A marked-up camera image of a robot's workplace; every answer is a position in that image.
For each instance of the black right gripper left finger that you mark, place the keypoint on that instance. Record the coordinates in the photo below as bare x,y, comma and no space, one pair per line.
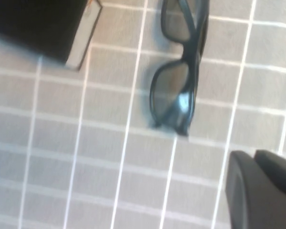
252,195

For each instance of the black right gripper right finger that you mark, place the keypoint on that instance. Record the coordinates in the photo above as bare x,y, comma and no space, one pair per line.
278,171

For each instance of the black-framed glasses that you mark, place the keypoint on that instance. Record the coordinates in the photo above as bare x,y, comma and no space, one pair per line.
191,71

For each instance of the black printed glasses case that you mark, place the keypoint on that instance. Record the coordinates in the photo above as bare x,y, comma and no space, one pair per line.
38,26

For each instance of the grey white-checked tablecloth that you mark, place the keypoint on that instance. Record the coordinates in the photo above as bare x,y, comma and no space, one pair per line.
85,155

